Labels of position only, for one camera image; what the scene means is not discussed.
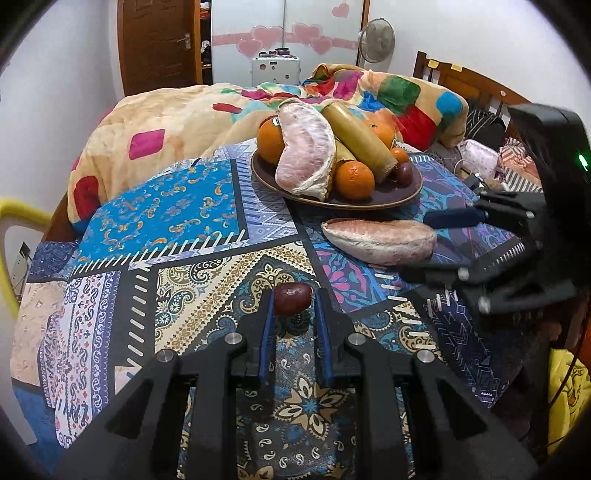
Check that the standing fan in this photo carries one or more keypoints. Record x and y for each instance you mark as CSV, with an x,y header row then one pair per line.
x,y
376,41

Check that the pink patterned bag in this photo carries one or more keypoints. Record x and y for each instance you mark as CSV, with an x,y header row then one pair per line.
x,y
480,157

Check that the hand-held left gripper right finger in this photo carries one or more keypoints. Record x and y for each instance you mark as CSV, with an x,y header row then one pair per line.
x,y
323,341

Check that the large orange with sticker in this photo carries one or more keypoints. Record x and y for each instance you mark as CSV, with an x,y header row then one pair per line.
x,y
269,141

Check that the colourful patch blanket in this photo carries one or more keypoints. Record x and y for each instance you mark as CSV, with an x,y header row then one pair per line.
x,y
175,110

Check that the brown wooden door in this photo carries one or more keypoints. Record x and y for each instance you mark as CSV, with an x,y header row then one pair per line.
x,y
157,46

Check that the blue patchwork bedsheet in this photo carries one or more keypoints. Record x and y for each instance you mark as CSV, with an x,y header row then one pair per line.
x,y
184,286

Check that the brown oval plate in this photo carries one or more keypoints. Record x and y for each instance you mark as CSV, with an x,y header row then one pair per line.
x,y
383,198

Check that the yellow sugarcane piece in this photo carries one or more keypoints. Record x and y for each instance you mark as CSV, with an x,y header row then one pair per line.
x,y
358,136
342,154

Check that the frosted sliding wardrobe door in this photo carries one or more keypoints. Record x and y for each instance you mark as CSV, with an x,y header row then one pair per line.
x,y
240,18
304,9

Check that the dark red jujube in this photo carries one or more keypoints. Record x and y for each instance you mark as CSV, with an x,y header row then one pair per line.
x,y
293,297

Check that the dark purple passion fruit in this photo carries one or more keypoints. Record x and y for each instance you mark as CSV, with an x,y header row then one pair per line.
x,y
403,174

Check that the yellow plastic chair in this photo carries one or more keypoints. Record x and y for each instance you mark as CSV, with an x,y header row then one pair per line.
x,y
23,207

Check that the peeled pink pomelo segment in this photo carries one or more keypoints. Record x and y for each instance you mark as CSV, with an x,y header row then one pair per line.
x,y
304,147
378,240

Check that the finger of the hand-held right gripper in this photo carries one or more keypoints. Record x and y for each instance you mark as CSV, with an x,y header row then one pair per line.
x,y
438,273
452,218

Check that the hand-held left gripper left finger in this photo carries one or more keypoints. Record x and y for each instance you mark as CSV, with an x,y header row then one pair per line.
x,y
267,341

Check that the wooden bed headboard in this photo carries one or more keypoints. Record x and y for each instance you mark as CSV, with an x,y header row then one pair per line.
x,y
475,87

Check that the white toy kitchen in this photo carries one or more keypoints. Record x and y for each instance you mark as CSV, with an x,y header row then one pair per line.
x,y
277,69

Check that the small tangerine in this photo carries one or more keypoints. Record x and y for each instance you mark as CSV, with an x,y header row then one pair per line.
x,y
354,181
399,155

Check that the black backpack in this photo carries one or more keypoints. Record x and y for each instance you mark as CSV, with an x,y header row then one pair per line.
x,y
485,127

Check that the yellow printed garment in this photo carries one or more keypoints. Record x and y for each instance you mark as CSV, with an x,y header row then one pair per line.
x,y
570,392

